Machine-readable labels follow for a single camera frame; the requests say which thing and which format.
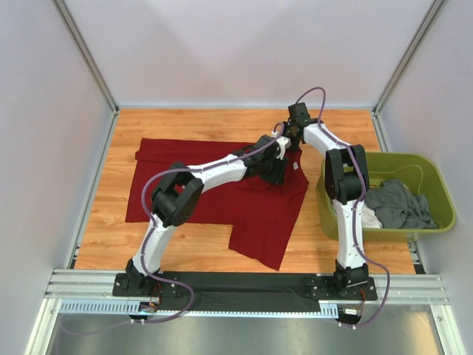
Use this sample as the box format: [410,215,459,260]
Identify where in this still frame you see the grey t-shirt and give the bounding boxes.
[364,179,437,229]

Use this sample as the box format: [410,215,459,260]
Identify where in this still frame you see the red t-shirt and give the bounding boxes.
[125,138,308,270]

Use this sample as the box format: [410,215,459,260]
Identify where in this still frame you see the aluminium frame post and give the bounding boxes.
[52,0,119,113]
[372,0,448,115]

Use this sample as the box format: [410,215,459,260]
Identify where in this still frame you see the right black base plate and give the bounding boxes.
[302,274,378,301]

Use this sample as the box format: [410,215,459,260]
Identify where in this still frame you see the slotted cable duct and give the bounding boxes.
[58,300,338,320]

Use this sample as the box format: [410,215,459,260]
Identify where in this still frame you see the white t-shirt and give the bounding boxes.
[337,203,383,230]

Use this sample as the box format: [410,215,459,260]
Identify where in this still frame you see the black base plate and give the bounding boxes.
[302,274,378,301]
[112,272,189,298]

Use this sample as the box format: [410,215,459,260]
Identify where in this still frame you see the black cloth strip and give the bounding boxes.
[166,271,321,311]

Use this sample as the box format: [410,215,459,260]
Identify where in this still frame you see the right aluminium frame post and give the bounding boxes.
[372,0,448,115]

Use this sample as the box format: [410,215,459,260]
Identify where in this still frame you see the left aluminium frame post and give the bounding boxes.
[52,0,119,113]

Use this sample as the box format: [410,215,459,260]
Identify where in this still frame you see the aluminium mounting rail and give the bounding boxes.
[44,269,449,305]

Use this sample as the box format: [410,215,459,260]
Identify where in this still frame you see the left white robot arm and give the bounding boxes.
[125,131,291,297]

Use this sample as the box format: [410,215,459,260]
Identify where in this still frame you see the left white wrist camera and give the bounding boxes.
[271,130,291,160]

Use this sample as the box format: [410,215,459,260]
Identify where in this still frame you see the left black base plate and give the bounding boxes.
[112,272,189,298]

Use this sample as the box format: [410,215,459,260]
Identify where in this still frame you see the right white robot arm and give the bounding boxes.
[283,103,369,299]

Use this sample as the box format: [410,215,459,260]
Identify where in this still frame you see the green plastic bin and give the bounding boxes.
[316,151,457,243]

